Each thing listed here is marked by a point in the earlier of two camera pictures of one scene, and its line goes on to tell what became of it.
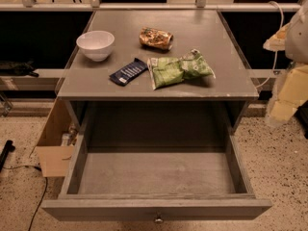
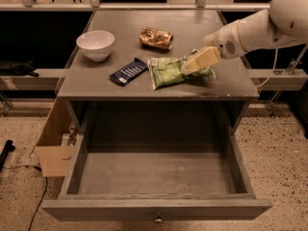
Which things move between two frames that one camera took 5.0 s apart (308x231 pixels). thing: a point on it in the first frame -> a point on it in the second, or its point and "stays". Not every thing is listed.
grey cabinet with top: (158, 71) stays
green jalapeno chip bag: (167, 71) stays
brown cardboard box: (56, 144) stays
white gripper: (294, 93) -> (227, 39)
